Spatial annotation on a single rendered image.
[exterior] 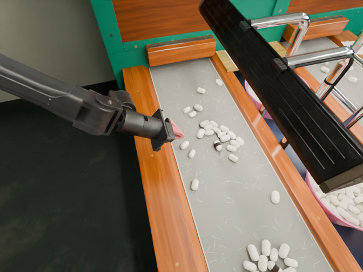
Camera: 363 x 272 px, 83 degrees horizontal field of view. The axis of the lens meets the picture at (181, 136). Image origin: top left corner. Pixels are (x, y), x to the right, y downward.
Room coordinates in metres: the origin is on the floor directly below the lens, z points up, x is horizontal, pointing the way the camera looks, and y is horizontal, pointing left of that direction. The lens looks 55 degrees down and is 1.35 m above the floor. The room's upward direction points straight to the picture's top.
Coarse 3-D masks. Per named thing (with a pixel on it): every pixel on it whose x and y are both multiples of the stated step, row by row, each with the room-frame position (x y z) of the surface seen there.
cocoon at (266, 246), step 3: (264, 240) 0.08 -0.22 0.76; (267, 240) 0.08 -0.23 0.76; (261, 243) 0.07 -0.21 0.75; (264, 243) 0.07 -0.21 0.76; (267, 243) 0.07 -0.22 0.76; (261, 246) 0.07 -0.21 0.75; (264, 246) 0.07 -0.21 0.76; (267, 246) 0.07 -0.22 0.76; (270, 246) 0.07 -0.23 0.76; (261, 249) 0.06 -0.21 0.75; (264, 249) 0.06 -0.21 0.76; (267, 249) 0.06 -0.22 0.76; (270, 249) 0.06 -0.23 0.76; (264, 252) 0.05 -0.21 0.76; (267, 252) 0.05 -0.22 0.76; (270, 252) 0.05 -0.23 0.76; (267, 255) 0.05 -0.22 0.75
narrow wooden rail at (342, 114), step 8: (296, 72) 0.75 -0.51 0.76; (304, 72) 0.75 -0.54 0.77; (312, 80) 0.70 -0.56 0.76; (312, 88) 0.65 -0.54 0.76; (328, 96) 0.60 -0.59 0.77; (328, 104) 0.56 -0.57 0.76; (336, 104) 0.56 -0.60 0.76; (336, 112) 0.52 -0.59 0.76; (344, 112) 0.52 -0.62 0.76; (344, 120) 0.48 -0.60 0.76; (352, 128) 0.44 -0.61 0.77; (360, 128) 0.44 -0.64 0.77; (360, 136) 0.41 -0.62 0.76
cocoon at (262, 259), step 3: (261, 255) 0.05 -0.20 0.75; (264, 255) 0.05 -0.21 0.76; (261, 258) 0.04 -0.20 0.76; (264, 258) 0.04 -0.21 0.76; (258, 261) 0.03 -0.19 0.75; (261, 261) 0.03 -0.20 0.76; (264, 261) 0.03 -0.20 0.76; (258, 264) 0.03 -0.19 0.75; (261, 264) 0.03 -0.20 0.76; (264, 264) 0.03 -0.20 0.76; (258, 267) 0.02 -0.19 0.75; (261, 267) 0.02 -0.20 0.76; (264, 267) 0.02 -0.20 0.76; (261, 270) 0.01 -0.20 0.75; (264, 270) 0.01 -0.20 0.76
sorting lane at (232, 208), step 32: (192, 64) 0.84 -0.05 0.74; (160, 96) 0.63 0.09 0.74; (192, 96) 0.63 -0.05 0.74; (224, 96) 0.63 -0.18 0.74; (192, 128) 0.46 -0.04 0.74; (192, 160) 0.32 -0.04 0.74; (224, 160) 0.32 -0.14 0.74; (256, 160) 0.32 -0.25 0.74; (192, 192) 0.21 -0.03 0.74; (224, 192) 0.21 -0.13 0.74; (256, 192) 0.21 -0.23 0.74; (224, 224) 0.12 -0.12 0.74; (256, 224) 0.12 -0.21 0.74; (288, 224) 0.12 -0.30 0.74; (224, 256) 0.05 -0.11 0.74; (288, 256) 0.05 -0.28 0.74; (320, 256) 0.05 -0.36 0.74
